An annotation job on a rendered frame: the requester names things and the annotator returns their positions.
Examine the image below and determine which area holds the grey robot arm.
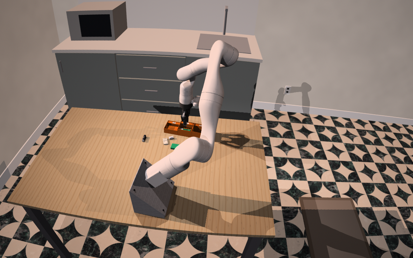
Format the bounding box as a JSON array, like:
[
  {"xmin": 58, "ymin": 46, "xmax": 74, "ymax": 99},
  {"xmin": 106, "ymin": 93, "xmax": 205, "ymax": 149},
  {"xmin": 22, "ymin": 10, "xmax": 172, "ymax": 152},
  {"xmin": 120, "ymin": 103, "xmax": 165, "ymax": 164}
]
[{"xmin": 145, "ymin": 40, "xmax": 239, "ymax": 188}]

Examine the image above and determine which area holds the orange rack of three bins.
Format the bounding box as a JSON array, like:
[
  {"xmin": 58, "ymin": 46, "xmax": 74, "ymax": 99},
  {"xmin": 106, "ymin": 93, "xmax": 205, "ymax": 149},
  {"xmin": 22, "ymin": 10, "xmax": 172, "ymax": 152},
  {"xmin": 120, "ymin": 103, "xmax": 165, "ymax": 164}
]
[{"xmin": 164, "ymin": 120, "xmax": 202, "ymax": 138}]

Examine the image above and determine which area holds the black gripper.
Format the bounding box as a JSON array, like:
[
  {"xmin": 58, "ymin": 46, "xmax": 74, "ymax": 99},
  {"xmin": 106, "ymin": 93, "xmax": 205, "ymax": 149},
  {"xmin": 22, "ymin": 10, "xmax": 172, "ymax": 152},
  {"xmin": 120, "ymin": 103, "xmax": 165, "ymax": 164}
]
[{"xmin": 179, "ymin": 102, "xmax": 193, "ymax": 126}]

